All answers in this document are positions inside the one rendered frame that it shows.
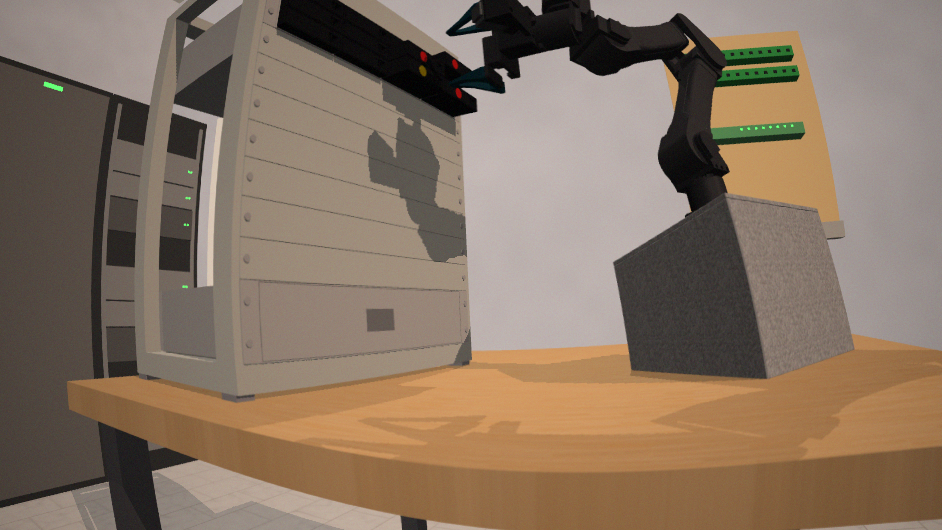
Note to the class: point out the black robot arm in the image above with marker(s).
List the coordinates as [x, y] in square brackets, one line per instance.
[689, 159]

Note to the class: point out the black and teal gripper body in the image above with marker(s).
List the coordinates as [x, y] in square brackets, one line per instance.
[493, 59]

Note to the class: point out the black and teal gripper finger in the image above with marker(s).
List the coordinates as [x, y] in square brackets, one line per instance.
[455, 29]
[474, 78]

